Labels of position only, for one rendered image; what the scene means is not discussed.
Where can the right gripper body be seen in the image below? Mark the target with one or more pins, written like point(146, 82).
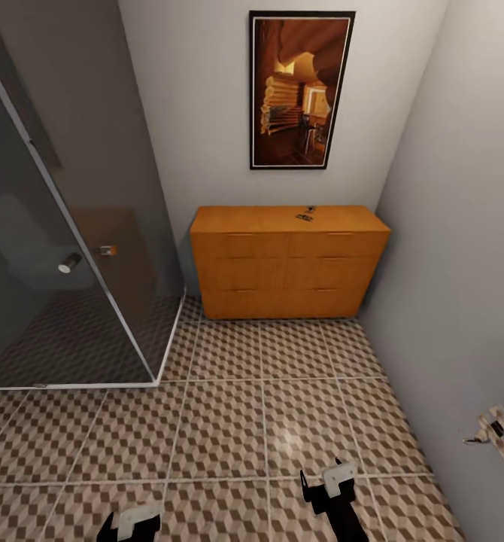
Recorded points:
point(335, 506)

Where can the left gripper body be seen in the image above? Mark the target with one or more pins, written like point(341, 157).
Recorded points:
point(143, 532)

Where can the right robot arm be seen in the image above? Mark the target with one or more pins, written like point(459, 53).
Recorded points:
point(335, 497)

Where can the door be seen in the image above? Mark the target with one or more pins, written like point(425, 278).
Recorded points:
point(57, 325)
point(67, 69)

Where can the cabinet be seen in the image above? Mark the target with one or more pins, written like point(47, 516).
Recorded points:
point(255, 261)

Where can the picture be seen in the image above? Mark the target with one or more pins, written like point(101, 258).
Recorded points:
point(297, 66)

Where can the shower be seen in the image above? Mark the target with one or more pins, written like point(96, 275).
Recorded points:
point(154, 383)

